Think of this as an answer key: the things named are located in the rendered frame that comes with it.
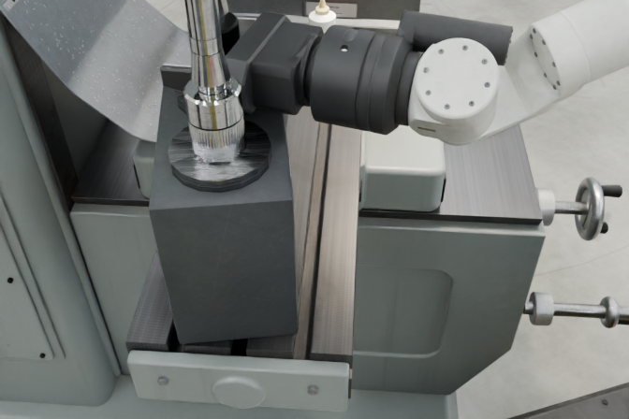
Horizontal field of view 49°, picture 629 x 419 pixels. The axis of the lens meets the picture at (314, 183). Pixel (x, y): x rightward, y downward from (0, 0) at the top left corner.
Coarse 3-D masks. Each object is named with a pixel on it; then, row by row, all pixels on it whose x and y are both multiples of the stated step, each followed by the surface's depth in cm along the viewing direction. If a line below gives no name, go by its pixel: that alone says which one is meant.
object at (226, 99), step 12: (192, 84) 56; (228, 84) 56; (240, 84) 57; (192, 96) 55; (204, 96) 55; (216, 96) 55; (228, 96) 55; (240, 96) 56; (192, 108) 55; (204, 108) 55; (216, 108) 55; (228, 108) 55
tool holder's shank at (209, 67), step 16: (192, 0) 50; (208, 0) 50; (192, 16) 51; (208, 16) 51; (192, 32) 52; (208, 32) 52; (192, 48) 53; (208, 48) 52; (192, 64) 54; (208, 64) 53; (224, 64) 54; (192, 80) 55; (208, 80) 54; (224, 80) 55
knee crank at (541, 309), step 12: (540, 300) 122; (552, 300) 122; (612, 300) 122; (528, 312) 123; (540, 312) 121; (552, 312) 121; (564, 312) 123; (576, 312) 123; (588, 312) 123; (600, 312) 122; (612, 312) 121; (624, 312) 122; (540, 324) 123; (612, 324) 121; (624, 324) 124
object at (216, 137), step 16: (192, 112) 56; (224, 112) 55; (240, 112) 57; (192, 128) 57; (208, 128) 56; (224, 128) 56; (240, 128) 58; (192, 144) 59; (208, 144) 57; (224, 144) 57; (240, 144) 59; (208, 160) 59; (224, 160) 58
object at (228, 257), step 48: (192, 192) 58; (240, 192) 58; (288, 192) 58; (192, 240) 59; (240, 240) 60; (288, 240) 60; (192, 288) 63; (240, 288) 64; (288, 288) 65; (192, 336) 68; (240, 336) 69
